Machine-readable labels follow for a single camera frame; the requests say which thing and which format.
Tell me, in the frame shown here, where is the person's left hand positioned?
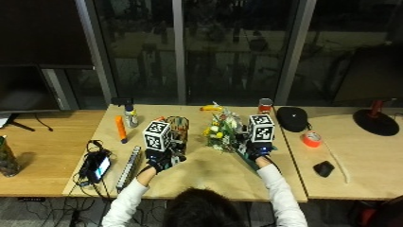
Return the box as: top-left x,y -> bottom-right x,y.
143,147 -> 187,175

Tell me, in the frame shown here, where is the person's right hand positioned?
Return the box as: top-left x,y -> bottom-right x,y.
235,140 -> 274,163

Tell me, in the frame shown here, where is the flower bouquet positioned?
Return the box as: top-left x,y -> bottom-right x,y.
200,101 -> 262,173

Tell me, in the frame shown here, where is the colourful patterned vase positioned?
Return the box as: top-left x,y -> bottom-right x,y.
165,115 -> 190,155

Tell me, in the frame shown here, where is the white marker cube on right glove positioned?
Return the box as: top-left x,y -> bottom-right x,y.
247,113 -> 276,144

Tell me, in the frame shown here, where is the white marker cube on glove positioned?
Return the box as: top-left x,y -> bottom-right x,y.
247,113 -> 276,144
142,120 -> 173,152

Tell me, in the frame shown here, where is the white marker cube on left glove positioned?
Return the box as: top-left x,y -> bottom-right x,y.
142,120 -> 173,152

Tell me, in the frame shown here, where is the grey power strip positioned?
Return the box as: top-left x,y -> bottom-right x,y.
114,145 -> 145,194

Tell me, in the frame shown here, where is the red can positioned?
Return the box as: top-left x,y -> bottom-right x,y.
256,97 -> 274,114

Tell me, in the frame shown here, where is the yellow oblong object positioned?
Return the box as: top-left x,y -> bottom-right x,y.
199,104 -> 224,113

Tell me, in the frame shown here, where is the black oval hard case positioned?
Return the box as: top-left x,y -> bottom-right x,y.
274,106 -> 312,133

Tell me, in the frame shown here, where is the orange marker pen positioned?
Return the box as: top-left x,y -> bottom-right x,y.
114,114 -> 129,145

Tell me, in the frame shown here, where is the orange tape roll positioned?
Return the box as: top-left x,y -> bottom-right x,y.
300,131 -> 323,148

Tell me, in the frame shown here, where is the clear spray bottle black trigger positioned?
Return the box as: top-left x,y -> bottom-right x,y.
110,96 -> 139,129

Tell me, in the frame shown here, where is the black phone with lit screen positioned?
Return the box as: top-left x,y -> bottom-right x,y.
78,148 -> 113,185

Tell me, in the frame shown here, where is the black computer mouse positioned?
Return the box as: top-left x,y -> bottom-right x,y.
312,160 -> 336,178

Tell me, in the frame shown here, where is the thin white stick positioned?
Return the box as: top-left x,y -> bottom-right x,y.
321,141 -> 351,184

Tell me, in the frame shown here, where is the red and black chair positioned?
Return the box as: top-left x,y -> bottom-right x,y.
345,194 -> 403,227

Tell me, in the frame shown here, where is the dark green bottle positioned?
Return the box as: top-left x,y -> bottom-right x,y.
0,134 -> 21,178

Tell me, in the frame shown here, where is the black computer monitor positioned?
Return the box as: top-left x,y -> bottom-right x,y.
0,64 -> 62,132

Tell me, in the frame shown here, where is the black cable bundle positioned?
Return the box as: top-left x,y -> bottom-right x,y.
71,139 -> 113,202

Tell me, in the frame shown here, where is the black round stand red post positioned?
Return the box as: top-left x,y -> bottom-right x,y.
351,98 -> 401,137

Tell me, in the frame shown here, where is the grey window frame post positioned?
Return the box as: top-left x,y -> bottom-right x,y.
74,0 -> 118,105
272,0 -> 319,107
171,0 -> 187,106

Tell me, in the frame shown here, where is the black monitor cable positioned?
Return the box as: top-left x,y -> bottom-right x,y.
33,113 -> 55,132

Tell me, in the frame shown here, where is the large dark wall screen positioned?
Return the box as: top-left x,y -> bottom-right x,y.
0,0 -> 94,69

